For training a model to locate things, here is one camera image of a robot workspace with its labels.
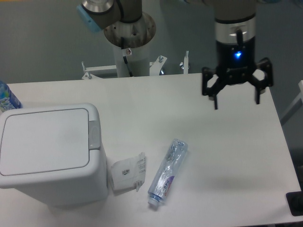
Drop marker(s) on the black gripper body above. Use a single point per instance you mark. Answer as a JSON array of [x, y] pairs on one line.
[[236, 63]]

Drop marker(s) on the white push-lid trash can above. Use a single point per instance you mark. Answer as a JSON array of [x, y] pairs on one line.
[[54, 154]]

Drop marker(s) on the empty clear plastic bottle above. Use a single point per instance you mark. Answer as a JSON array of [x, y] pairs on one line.
[[161, 184]]

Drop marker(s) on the crumpled white paper wrapper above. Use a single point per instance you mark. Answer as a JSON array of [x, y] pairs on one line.
[[129, 173]]

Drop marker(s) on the black clamp at table corner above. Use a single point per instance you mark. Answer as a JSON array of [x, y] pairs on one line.
[[295, 202]]

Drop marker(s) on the blue labelled water bottle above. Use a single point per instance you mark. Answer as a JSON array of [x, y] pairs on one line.
[[8, 100]]

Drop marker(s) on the white table leg frame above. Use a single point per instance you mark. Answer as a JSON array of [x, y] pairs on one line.
[[294, 106]]

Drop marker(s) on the white metal base frame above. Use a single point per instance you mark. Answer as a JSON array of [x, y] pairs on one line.
[[156, 68]]

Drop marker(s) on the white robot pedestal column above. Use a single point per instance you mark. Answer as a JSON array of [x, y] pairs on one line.
[[132, 61]]

